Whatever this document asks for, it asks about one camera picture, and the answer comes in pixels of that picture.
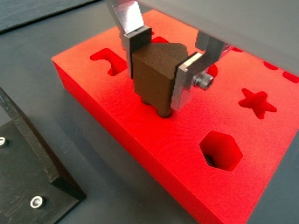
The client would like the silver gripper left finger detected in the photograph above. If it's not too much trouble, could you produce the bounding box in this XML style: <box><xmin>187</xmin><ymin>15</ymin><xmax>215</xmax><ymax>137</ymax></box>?
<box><xmin>107</xmin><ymin>0</ymin><xmax>152</xmax><ymax>77</ymax></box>

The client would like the black curved holder stand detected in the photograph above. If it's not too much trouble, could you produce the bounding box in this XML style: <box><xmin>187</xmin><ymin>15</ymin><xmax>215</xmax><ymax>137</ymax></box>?
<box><xmin>0</xmin><ymin>88</ymin><xmax>85</xmax><ymax>224</ymax></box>

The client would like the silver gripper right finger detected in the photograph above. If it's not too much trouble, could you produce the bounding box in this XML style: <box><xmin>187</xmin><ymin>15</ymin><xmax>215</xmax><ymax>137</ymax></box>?
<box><xmin>171</xmin><ymin>31</ymin><xmax>229</xmax><ymax>110</ymax></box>

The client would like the red shape-sorter block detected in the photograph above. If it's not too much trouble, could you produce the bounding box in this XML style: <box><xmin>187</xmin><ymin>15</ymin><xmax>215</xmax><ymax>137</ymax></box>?
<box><xmin>52</xmin><ymin>29</ymin><xmax>299</xmax><ymax>224</ymax></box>

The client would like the brown three-prong peg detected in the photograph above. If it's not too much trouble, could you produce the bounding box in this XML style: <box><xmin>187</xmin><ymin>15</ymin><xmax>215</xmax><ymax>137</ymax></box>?
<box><xmin>132</xmin><ymin>43</ymin><xmax>188</xmax><ymax>117</ymax></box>

